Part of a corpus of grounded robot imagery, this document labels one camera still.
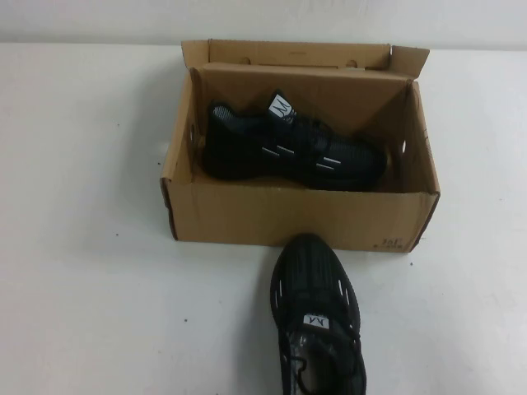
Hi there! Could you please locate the black sneaker with white label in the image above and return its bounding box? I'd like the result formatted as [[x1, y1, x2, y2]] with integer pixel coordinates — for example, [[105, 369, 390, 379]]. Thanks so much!
[[203, 88, 388, 191], [269, 233, 375, 395]]

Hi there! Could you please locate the brown cardboard shoe box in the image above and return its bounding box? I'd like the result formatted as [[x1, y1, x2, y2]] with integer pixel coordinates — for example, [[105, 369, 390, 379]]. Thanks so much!
[[159, 38, 441, 251]]

